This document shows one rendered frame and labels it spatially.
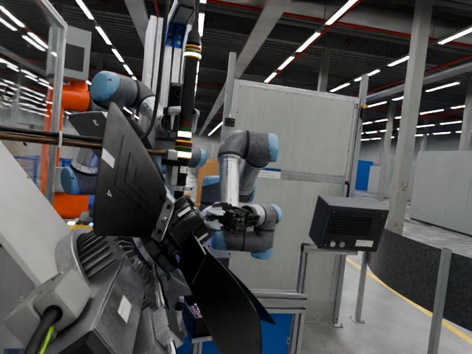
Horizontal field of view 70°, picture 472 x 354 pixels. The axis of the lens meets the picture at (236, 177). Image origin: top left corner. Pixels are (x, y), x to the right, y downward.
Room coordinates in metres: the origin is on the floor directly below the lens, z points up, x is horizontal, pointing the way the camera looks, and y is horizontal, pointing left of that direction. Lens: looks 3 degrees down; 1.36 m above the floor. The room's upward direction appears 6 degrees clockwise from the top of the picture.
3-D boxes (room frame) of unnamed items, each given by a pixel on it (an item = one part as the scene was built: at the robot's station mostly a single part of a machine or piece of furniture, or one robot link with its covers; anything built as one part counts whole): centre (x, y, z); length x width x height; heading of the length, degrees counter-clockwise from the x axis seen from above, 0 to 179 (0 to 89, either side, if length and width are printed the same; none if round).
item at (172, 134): (0.99, 0.19, 1.45); 0.12 x 0.08 x 0.09; 21
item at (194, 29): (0.87, 0.14, 1.47); 0.04 x 0.04 x 0.46
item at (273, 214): (1.20, -0.12, 1.17); 0.11 x 0.08 x 0.09; 138
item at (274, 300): (1.25, 0.11, 0.82); 0.90 x 0.04 x 0.08; 101
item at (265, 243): (1.19, -0.10, 1.08); 0.11 x 0.08 x 0.11; 100
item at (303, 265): (1.33, -0.31, 0.96); 0.03 x 0.03 x 0.20; 11
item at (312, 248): (1.35, -0.41, 1.04); 0.24 x 0.03 x 0.03; 101
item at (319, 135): (2.82, -0.44, 1.10); 1.21 x 0.06 x 2.20; 101
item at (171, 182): (0.87, 0.15, 1.32); 0.09 x 0.07 x 0.10; 136
